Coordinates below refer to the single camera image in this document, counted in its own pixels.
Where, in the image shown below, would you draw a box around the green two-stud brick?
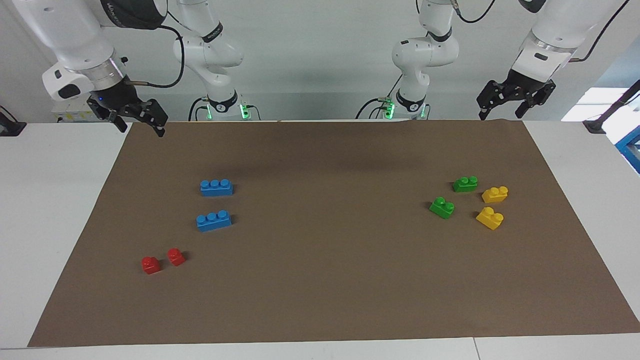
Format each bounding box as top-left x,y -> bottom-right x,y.
452,175 -> 479,194
429,196 -> 456,220

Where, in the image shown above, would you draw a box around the brown paper mat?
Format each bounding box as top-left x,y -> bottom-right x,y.
27,119 -> 640,348

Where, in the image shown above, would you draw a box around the blue three-stud brick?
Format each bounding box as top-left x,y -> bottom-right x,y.
195,209 -> 233,233
200,178 -> 234,197

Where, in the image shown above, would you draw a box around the black base cable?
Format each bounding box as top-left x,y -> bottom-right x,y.
188,97 -> 209,122
355,74 -> 404,121

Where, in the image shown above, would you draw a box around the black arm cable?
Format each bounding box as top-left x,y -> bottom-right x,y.
132,10 -> 186,90
450,0 -> 632,64

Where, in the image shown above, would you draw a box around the black clamp with rod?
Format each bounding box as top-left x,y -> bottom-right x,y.
582,79 -> 640,135

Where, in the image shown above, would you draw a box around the black right base cable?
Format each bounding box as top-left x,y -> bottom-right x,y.
188,97 -> 209,122

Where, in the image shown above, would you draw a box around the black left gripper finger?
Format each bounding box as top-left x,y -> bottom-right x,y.
515,81 -> 557,120
476,79 -> 507,121

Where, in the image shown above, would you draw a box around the yellow two-stud brick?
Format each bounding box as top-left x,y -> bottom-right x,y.
481,185 -> 509,204
475,206 -> 505,231

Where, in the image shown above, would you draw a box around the blue frame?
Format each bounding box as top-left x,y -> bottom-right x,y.
614,124 -> 640,175

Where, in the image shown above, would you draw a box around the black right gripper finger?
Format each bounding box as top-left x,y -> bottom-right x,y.
108,112 -> 129,134
135,99 -> 169,138

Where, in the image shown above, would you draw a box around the white box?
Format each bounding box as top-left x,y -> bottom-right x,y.
51,99 -> 103,124

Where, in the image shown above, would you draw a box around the black left base cable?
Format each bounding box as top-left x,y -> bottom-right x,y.
355,74 -> 404,121

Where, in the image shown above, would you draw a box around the black table clamp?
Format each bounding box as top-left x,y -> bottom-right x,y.
0,105 -> 27,137

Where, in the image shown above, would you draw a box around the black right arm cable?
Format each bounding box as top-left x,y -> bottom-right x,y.
132,10 -> 186,90

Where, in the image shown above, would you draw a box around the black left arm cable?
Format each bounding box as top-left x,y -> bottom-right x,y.
450,0 -> 632,64

